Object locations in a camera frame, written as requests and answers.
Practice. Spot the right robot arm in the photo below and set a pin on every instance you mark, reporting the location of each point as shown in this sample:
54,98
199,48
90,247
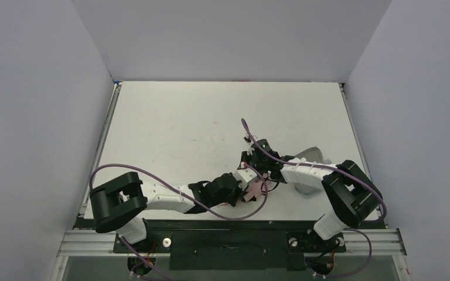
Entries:
351,194

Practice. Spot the pink folding umbrella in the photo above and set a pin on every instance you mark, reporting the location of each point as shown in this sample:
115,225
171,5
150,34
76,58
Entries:
255,191

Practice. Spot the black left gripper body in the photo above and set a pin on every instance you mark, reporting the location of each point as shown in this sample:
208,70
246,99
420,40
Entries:
246,191

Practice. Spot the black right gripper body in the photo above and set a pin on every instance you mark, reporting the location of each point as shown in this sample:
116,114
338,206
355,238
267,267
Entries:
251,158

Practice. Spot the grey umbrella sleeve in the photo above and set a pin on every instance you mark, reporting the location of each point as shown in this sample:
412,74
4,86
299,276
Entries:
310,155

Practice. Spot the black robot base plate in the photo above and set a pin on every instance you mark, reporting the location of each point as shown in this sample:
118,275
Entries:
238,245

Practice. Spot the aluminium table frame rail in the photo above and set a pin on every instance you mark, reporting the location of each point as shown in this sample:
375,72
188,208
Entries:
81,241

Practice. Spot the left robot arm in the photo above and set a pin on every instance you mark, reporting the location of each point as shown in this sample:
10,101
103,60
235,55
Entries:
116,204

